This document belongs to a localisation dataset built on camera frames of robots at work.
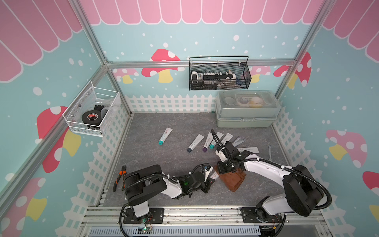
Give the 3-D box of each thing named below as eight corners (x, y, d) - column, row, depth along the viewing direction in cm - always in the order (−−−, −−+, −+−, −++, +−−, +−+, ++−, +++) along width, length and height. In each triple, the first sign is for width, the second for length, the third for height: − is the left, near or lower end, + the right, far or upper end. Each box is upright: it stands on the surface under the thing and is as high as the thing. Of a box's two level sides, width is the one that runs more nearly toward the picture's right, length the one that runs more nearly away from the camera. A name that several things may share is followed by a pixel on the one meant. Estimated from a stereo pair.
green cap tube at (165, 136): (158, 144, 104) (158, 142, 102) (167, 129, 113) (167, 127, 111) (163, 145, 103) (163, 144, 101) (172, 130, 112) (171, 128, 110)
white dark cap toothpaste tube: (187, 151, 100) (187, 149, 98) (199, 136, 108) (199, 134, 106) (191, 154, 99) (191, 152, 97) (203, 138, 107) (203, 136, 105)
